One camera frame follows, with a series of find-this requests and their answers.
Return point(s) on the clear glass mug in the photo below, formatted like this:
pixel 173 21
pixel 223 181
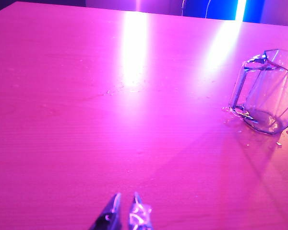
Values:
pixel 266 95

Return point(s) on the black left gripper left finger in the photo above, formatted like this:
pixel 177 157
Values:
pixel 108 215

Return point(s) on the thin bright light tube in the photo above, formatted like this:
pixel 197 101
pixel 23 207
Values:
pixel 240 9

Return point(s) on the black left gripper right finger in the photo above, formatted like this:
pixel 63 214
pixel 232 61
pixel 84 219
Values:
pixel 138 215

